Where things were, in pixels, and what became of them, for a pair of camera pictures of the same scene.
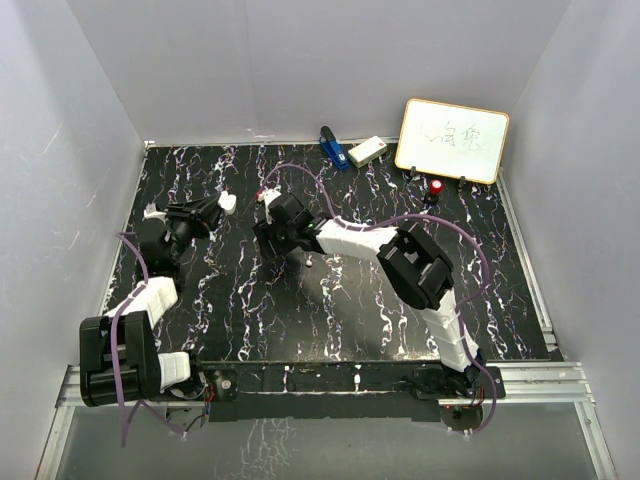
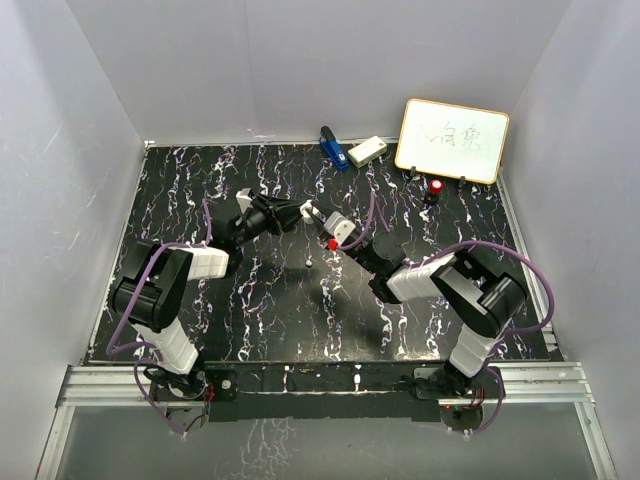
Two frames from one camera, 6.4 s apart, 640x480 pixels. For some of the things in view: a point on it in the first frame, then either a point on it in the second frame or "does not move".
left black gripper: x=207 y=210 → x=279 y=213
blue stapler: x=332 y=145 does not move
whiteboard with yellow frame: x=452 y=141 does not move
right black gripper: x=266 y=233 → x=321 y=226
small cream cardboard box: x=366 y=151 does not move
